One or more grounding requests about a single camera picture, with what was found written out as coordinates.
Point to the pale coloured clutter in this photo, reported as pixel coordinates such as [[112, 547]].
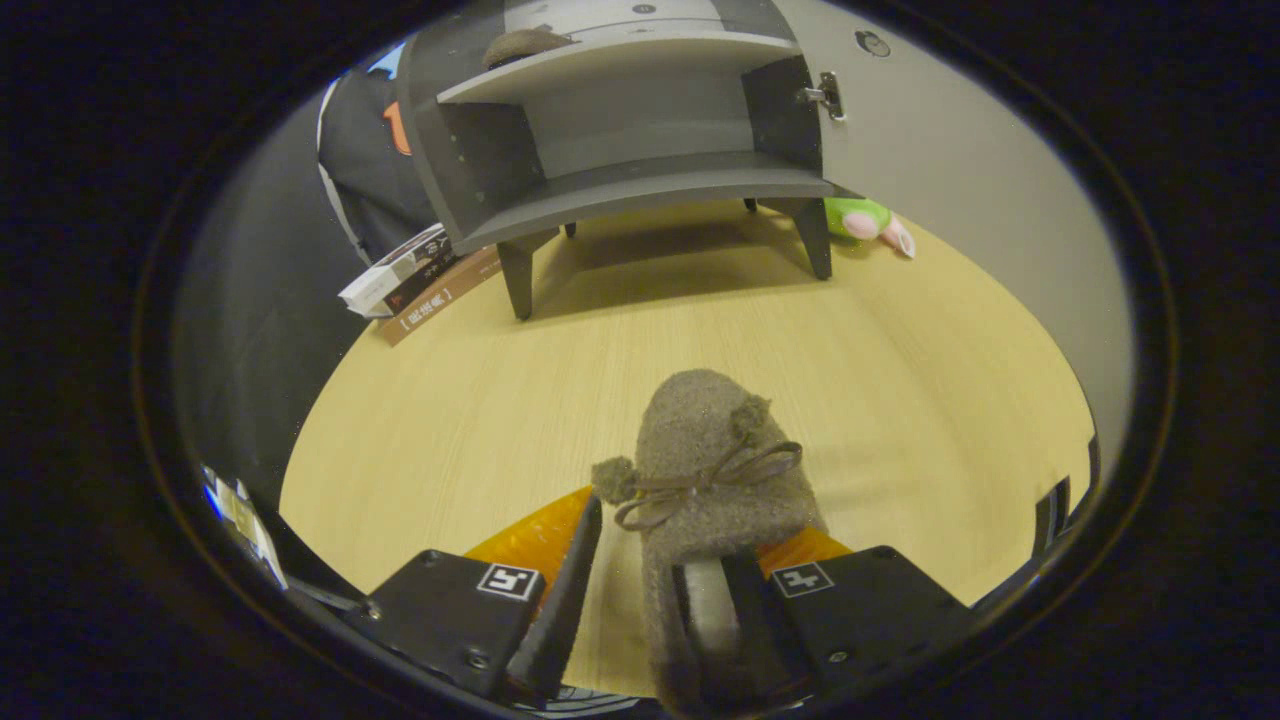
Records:
[[245, 515]]

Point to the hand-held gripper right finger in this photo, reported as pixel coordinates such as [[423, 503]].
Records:
[[870, 610]]

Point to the brown book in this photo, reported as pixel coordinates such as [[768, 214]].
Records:
[[445, 300]]

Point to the metal door hinge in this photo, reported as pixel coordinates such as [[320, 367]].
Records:
[[825, 95]]

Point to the grey shoe cabinet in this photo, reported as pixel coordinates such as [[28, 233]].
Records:
[[640, 190]]

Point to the brown slipper shoe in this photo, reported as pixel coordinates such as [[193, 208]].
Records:
[[520, 45], [700, 430]]

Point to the green pink plush toy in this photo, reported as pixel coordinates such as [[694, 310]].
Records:
[[860, 215]]

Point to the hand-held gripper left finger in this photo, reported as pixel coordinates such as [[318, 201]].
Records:
[[560, 620]]

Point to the black backdrop cloth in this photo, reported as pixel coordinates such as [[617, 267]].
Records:
[[260, 300]]

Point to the dark book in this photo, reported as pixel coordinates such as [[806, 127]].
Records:
[[432, 275]]

